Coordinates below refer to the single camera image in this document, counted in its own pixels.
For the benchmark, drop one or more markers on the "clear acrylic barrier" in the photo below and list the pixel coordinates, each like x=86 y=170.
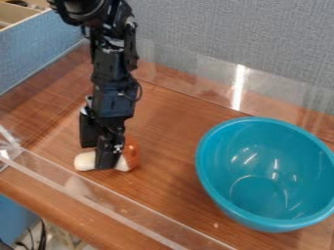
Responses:
x=104 y=200
x=248 y=90
x=49 y=96

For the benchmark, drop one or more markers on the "clear acrylic left barrier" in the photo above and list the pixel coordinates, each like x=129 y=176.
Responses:
x=49 y=96

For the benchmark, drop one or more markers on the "blue plastic bowl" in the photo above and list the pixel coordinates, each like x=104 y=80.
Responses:
x=268 y=172

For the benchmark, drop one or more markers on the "clear acrylic front barrier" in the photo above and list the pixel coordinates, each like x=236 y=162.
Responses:
x=104 y=200

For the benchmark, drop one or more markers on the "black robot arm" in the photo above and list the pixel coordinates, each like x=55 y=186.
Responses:
x=108 y=21

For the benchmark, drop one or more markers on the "white brown toy mushroom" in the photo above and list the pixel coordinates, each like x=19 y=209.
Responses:
x=128 y=163

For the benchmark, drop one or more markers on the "wooden shelf unit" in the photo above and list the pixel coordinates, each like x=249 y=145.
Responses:
x=26 y=13

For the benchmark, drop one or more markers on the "clear acrylic back barrier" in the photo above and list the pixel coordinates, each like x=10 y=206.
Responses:
x=248 y=90

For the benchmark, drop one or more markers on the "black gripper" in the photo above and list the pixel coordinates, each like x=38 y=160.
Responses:
x=109 y=107

